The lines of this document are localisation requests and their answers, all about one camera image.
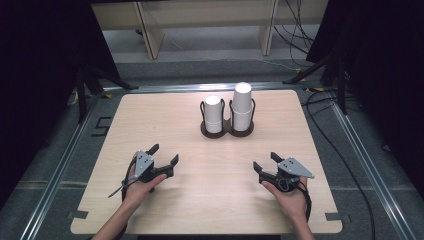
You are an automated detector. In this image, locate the black tripod stand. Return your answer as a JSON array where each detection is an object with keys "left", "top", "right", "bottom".
[
  {"left": 282, "top": 49, "right": 349, "bottom": 116},
  {"left": 74, "top": 64, "right": 139, "bottom": 124}
]

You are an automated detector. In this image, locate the bundle of black floor cables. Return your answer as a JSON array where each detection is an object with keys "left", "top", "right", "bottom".
[{"left": 273, "top": 0, "right": 316, "bottom": 68}]

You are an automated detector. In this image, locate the person's right hand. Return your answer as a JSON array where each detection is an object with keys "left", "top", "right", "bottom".
[{"left": 260, "top": 176, "right": 309, "bottom": 223}]

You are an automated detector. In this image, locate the beige wooden shelf unit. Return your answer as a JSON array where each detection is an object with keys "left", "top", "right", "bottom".
[{"left": 91, "top": 0, "right": 329, "bottom": 61}]

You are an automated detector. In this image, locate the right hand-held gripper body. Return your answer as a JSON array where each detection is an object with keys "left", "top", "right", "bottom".
[{"left": 266, "top": 157, "right": 315, "bottom": 194}]

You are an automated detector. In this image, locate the dark double cup holder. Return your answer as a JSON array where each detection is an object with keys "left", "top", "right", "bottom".
[{"left": 199, "top": 98, "right": 257, "bottom": 139}]

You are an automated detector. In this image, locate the short stack of white cups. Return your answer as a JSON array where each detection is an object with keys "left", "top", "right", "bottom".
[{"left": 203, "top": 95, "right": 224, "bottom": 134}]

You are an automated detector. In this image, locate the grey cable tie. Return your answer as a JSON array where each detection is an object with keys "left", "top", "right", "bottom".
[{"left": 107, "top": 179, "right": 138, "bottom": 200}]

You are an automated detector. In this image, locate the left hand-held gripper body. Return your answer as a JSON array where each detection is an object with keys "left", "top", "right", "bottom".
[{"left": 134, "top": 149, "right": 159, "bottom": 184}]

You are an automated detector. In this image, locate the long black floor cable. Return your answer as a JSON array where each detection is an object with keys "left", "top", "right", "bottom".
[{"left": 301, "top": 89, "right": 377, "bottom": 240}]

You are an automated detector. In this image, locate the person's left hand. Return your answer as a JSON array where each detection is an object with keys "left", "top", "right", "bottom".
[{"left": 122, "top": 151, "right": 168, "bottom": 209}]

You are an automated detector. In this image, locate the thin white floor cable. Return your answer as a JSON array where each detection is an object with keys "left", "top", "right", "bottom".
[{"left": 258, "top": 58, "right": 298, "bottom": 72}]

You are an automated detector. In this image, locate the tall stack of white cups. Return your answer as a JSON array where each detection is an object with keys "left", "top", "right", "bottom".
[{"left": 231, "top": 81, "right": 253, "bottom": 132}]

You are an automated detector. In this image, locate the left hand-held gripper black cable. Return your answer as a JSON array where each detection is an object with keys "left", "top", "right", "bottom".
[{"left": 120, "top": 155, "right": 138, "bottom": 203}]

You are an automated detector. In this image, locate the metal floor rail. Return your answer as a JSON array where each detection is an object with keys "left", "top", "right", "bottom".
[
  {"left": 19, "top": 93, "right": 101, "bottom": 240},
  {"left": 329, "top": 99, "right": 418, "bottom": 240}
]

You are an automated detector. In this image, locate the black curtain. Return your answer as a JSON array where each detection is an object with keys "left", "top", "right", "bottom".
[
  {"left": 305, "top": 0, "right": 424, "bottom": 199},
  {"left": 0, "top": 0, "right": 122, "bottom": 209}
]

